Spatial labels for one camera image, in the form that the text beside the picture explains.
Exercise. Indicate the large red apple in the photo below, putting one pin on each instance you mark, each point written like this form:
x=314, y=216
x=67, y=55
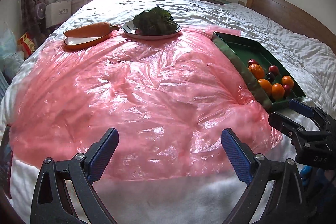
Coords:
x=252, y=62

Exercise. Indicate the dark green leafy vegetable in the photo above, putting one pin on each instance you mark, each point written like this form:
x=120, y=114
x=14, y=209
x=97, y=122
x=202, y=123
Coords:
x=155, y=20

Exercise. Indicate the dark purple plum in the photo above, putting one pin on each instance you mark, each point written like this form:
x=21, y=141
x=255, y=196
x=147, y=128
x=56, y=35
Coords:
x=270, y=77

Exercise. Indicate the small mandarin orange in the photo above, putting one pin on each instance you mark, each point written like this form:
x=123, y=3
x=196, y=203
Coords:
x=287, y=80

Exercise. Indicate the pink plastic sheet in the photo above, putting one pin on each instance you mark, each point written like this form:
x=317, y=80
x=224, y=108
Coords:
x=168, y=99

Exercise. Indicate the large textured orange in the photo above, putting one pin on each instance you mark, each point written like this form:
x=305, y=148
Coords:
x=257, y=71

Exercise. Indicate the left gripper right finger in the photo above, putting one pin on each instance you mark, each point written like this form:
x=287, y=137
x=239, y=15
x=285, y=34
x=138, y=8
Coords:
x=286, y=202

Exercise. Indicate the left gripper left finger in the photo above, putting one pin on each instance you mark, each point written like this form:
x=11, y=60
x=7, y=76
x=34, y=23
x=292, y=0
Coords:
x=51, y=200

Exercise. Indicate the hanging plaid scarf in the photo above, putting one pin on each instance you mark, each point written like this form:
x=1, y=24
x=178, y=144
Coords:
x=29, y=19

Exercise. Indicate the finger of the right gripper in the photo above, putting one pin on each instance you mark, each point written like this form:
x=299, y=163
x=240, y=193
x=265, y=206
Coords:
x=307, y=109
x=291, y=129

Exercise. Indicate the wooden headboard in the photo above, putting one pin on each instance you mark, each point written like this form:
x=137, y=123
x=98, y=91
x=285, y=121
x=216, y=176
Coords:
x=294, y=19

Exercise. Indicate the small red apple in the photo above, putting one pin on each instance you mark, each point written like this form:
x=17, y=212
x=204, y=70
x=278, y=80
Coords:
x=274, y=69

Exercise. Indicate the red yellow snack package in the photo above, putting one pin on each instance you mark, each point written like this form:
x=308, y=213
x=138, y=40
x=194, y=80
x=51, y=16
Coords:
x=26, y=45

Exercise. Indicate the blue gloved right hand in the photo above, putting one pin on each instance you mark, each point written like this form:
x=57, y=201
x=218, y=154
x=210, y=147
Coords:
x=308, y=174

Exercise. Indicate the white dark-rimmed plate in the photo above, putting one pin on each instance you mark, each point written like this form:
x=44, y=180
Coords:
x=132, y=31

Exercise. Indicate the orange rimmed oval plate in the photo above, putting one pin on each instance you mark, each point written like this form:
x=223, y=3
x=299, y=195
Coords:
x=75, y=44

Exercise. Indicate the tiny red cherry tomato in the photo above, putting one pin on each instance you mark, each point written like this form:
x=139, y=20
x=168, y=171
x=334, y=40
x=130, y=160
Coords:
x=287, y=90

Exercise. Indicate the green rectangular tray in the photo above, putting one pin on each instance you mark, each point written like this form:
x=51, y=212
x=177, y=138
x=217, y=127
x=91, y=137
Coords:
x=239, y=50

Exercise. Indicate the purple desk fan lower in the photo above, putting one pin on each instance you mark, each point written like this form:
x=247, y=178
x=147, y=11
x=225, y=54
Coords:
x=40, y=9

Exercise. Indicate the translucent blue plastic bag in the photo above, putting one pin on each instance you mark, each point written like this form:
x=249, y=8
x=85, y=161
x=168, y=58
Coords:
x=11, y=57

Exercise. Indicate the white cardboard box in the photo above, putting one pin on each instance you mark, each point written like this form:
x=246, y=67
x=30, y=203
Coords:
x=57, y=12

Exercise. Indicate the smooth orange in tray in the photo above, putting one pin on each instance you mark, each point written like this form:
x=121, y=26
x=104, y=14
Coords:
x=266, y=86

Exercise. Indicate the small orange tangerine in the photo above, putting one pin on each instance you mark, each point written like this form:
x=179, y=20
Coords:
x=278, y=92

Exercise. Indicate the light blue suitcase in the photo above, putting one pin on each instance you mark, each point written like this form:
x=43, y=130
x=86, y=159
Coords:
x=3, y=85

